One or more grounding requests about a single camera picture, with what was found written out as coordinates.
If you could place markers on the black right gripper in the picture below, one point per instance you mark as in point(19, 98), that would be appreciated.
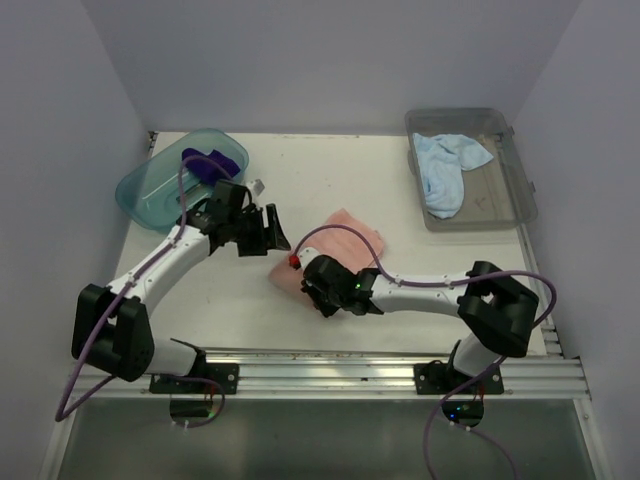
point(326, 310)

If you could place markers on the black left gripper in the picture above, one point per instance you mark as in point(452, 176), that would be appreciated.
point(270, 237)

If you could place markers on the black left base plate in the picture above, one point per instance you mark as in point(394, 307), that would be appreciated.
point(206, 379)

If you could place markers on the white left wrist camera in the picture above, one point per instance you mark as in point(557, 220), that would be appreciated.
point(256, 187)

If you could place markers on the aluminium mounting rail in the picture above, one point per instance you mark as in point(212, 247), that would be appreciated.
point(346, 376)

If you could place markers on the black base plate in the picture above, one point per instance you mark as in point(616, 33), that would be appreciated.
point(439, 378)
point(206, 379)

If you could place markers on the dark purple towel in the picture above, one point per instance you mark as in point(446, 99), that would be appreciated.
point(209, 168)

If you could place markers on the light blue towel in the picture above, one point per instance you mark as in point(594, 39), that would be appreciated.
point(442, 159)

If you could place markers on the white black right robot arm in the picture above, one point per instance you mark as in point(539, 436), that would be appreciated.
point(499, 310)

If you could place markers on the teal plastic tub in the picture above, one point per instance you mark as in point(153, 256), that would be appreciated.
point(150, 195)

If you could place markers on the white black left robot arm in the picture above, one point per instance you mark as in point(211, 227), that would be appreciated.
point(113, 331)

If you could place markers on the clear grey plastic bin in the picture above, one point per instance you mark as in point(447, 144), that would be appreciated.
point(498, 196)

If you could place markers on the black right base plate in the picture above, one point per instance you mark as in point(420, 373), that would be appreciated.
point(439, 378)

